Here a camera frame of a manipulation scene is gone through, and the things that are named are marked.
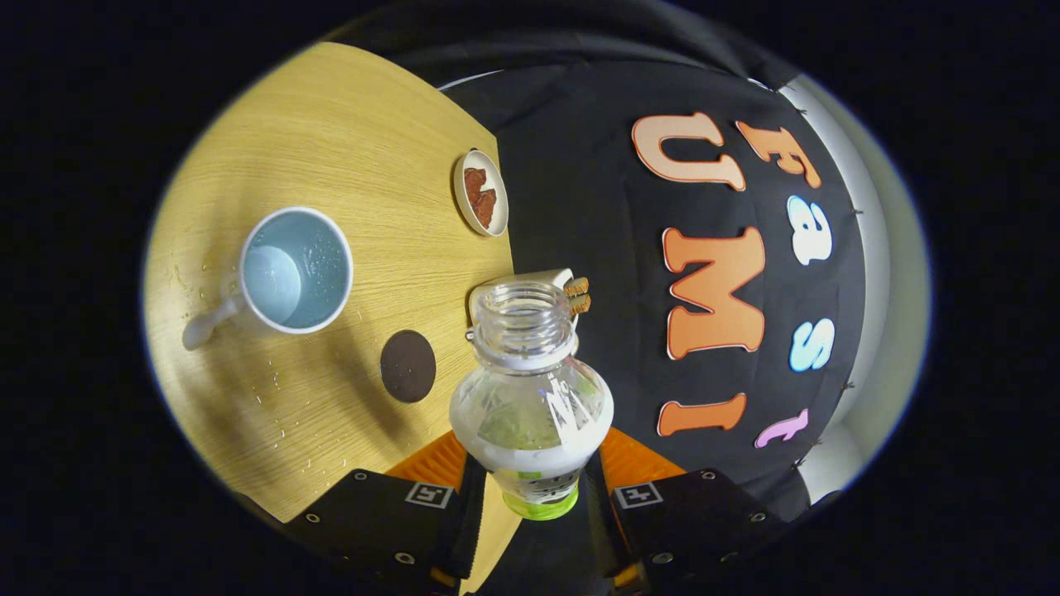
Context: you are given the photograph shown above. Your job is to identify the clear plastic juice bottle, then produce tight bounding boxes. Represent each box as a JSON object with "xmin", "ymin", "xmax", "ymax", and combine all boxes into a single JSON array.
[{"xmin": 449, "ymin": 281, "xmax": 615, "ymax": 521}]

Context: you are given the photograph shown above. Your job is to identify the white toaster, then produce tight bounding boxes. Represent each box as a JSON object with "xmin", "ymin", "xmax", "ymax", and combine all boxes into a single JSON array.
[{"xmin": 468, "ymin": 267, "xmax": 576, "ymax": 332}]

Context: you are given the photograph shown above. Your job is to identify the white cup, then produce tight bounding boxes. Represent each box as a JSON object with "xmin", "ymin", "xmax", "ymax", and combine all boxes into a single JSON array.
[{"xmin": 182, "ymin": 207, "xmax": 355, "ymax": 351}]

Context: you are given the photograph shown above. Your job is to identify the dark round coaster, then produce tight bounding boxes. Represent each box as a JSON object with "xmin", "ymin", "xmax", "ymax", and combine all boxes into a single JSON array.
[{"xmin": 380, "ymin": 329, "xmax": 437, "ymax": 404}]

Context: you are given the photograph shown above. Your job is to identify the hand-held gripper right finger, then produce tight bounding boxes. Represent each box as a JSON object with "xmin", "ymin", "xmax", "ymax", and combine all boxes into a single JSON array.
[{"xmin": 584, "ymin": 426, "xmax": 788, "ymax": 593}]

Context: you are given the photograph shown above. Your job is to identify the round white plate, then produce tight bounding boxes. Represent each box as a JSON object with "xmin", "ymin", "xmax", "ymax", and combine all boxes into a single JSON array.
[{"xmin": 452, "ymin": 149, "xmax": 509, "ymax": 238}]

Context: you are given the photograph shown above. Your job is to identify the wooden table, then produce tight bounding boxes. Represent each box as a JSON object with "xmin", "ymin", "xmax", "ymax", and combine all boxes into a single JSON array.
[{"xmin": 142, "ymin": 41, "xmax": 523, "ymax": 594}]

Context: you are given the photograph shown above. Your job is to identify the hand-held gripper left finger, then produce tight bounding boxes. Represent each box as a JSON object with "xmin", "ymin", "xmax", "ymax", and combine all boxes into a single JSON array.
[{"xmin": 282, "ymin": 429, "xmax": 489, "ymax": 593}]

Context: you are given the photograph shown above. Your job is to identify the black backdrop cloth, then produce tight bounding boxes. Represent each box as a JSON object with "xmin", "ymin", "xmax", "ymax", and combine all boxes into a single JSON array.
[{"xmin": 327, "ymin": 0, "xmax": 870, "ymax": 594}]

